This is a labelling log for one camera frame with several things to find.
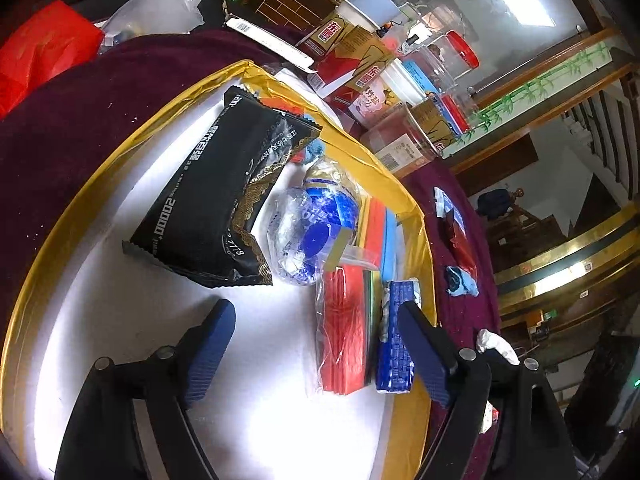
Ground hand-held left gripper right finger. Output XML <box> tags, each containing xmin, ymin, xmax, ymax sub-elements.
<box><xmin>395</xmin><ymin>301</ymin><xmax>576</xmax><ymax>480</ymax></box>

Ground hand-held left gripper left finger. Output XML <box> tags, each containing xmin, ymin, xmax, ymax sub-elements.
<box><xmin>54</xmin><ymin>299</ymin><xmax>237</xmax><ymax>480</ymax></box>

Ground blue tissue packet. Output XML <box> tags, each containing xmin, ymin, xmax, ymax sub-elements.
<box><xmin>374</xmin><ymin>280</ymin><xmax>423</xmax><ymax>393</ymax></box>

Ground large white cloth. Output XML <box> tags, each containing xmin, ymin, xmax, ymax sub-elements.
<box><xmin>475</xmin><ymin>329</ymin><xmax>521</xmax><ymax>366</ymax></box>

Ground light blue cloth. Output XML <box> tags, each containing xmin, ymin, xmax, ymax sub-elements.
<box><xmin>445</xmin><ymin>265</ymin><xmax>480</xmax><ymax>298</ymax></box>

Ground zip bag thin coloured sheets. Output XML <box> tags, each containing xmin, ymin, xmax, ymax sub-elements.
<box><xmin>315</xmin><ymin>247</ymin><xmax>381</xmax><ymax>396</ymax></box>

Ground gold rimmed white tray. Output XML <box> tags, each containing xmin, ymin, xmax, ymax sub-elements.
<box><xmin>0</xmin><ymin>59</ymin><xmax>442</xmax><ymax>480</ymax></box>

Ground zip bag thick foam sheets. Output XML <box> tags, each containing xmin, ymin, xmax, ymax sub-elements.
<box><xmin>359</xmin><ymin>196</ymin><xmax>402</xmax><ymax>286</ymax></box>

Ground clear bag blue white item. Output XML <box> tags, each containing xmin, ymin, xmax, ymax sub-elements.
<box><xmin>270</xmin><ymin>157</ymin><xmax>362</xmax><ymax>286</ymax></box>

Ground black snack packet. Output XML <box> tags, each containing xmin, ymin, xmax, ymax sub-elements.
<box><xmin>122</xmin><ymin>86</ymin><xmax>322</xmax><ymax>288</ymax></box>

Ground blue towel with red plastic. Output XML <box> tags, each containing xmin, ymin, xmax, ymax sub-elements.
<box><xmin>260</xmin><ymin>95</ymin><xmax>328</xmax><ymax>166</ymax></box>

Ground wooden shelf unit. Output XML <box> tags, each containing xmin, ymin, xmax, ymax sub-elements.
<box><xmin>500</xmin><ymin>305</ymin><xmax>606</xmax><ymax>361</ymax></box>

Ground red foil packet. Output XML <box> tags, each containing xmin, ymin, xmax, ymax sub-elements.
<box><xmin>437</xmin><ymin>210</ymin><xmax>478</xmax><ymax>273</ymax></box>

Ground golden pillar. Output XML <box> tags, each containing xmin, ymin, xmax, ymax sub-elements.
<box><xmin>492</xmin><ymin>200</ymin><xmax>640</xmax><ymax>318</ymax></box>

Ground white blue packet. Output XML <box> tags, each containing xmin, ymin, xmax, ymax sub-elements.
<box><xmin>432</xmin><ymin>187</ymin><xmax>457</xmax><ymax>218</ymax></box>

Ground wooden stair railing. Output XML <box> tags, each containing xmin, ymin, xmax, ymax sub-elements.
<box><xmin>487</xmin><ymin>187</ymin><xmax>571</xmax><ymax>261</ymax></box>

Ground wooden door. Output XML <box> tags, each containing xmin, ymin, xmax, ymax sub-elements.
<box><xmin>452</xmin><ymin>132</ymin><xmax>541</xmax><ymax>196</ymax></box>

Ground clear jars with labels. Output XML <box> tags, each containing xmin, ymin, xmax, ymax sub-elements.
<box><xmin>360</xmin><ymin>95</ymin><xmax>473</xmax><ymax>176</ymax></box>

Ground white flat carton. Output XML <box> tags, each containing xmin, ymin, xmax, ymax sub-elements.
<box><xmin>225</xmin><ymin>16</ymin><xmax>317</xmax><ymax>74</ymax></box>

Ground red gold carton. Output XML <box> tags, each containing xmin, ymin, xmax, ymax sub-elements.
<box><xmin>295</xmin><ymin>10</ymin><xmax>396</xmax><ymax>98</ymax></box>

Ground red plastic bag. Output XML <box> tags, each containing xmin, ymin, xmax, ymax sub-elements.
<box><xmin>0</xmin><ymin>0</ymin><xmax>104</xmax><ymax>117</ymax></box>

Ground clear plastic bag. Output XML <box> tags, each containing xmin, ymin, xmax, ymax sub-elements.
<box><xmin>99</xmin><ymin>0</ymin><xmax>208</xmax><ymax>52</ymax></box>

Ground etched glass partition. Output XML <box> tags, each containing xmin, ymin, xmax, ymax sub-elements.
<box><xmin>370</xmin><ymin>0</ymin><xmax>588</xmax><ymax>91</ymax></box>

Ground white blue cup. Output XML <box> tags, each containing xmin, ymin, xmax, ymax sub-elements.
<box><xmin>340</xmin><ymin>0</ymin><xmax>401</xmax><ymax>28</ymax></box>

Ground bamboo wall decal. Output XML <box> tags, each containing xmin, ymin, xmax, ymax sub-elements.
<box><xmin>450</xmin><ymin>45</ymin><xmax>621</xmax><ymax>147</ymax></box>

